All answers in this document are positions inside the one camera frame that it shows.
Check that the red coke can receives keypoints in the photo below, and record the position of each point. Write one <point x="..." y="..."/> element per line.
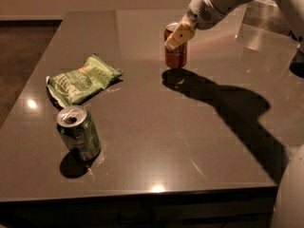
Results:
<point x="176" y="58"/>

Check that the metal napkin dispenser box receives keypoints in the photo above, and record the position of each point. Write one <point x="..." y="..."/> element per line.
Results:
<point x="263" y="20"/>

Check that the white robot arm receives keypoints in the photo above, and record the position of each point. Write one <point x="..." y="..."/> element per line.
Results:
<point x="292" y="10"/>

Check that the green chip bag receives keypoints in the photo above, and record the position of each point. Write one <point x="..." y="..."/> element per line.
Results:
<point x="76" y="86"/>

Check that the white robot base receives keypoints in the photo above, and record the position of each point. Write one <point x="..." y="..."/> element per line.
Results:
<point x="289" y="202"/>

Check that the green soda can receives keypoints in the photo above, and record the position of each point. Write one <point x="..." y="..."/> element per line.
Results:
<point x="78" y="132"/>

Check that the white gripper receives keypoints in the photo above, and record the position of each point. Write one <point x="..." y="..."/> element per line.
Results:
<point x="202" y="16"/>

